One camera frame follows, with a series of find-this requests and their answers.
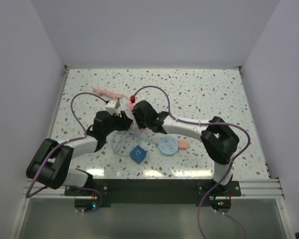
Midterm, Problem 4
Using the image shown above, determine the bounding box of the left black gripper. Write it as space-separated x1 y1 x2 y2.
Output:
103 110 132 136

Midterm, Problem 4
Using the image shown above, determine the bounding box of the pink power strip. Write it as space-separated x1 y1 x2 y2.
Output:
92 87 134 110

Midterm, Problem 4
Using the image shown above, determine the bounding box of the orange pink plug adapter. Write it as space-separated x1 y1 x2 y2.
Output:
178 140 188 150

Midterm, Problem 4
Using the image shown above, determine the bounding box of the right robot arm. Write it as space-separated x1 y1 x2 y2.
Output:
132 101 240 196

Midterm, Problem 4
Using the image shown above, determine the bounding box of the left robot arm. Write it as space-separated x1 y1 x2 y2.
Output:
26 111 133 195

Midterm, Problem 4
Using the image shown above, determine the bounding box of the blue cube socket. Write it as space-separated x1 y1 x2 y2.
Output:
130 145 147 164

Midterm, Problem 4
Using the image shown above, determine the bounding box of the blue round socket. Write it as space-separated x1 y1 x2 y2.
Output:
158 136 179 156

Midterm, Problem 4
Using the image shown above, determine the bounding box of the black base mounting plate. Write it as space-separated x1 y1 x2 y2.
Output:
64 178 242 209

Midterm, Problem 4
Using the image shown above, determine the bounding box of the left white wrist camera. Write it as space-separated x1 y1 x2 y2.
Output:
105 99 120 115

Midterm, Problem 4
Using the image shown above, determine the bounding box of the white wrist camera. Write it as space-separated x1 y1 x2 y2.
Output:
105 99 120 115
130 95 136 104

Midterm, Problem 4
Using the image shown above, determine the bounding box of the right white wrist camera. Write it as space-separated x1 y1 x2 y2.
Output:
130 95 136 104

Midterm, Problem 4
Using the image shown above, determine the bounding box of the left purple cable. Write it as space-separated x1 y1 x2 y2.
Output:
25 92 110 215

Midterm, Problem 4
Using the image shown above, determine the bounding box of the aluminium front rail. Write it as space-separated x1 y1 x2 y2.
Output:
29 178 284 199

